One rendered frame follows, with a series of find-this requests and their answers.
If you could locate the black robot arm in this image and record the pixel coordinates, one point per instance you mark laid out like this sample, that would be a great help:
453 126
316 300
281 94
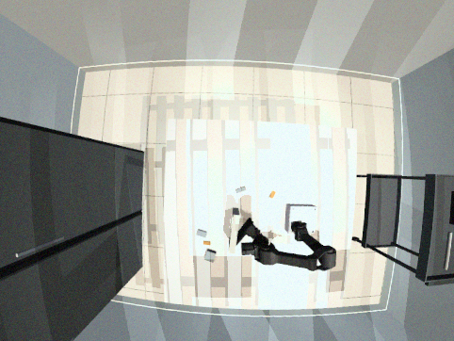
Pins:
268 255

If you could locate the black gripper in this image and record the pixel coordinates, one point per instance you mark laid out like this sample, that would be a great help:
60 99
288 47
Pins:
253 233

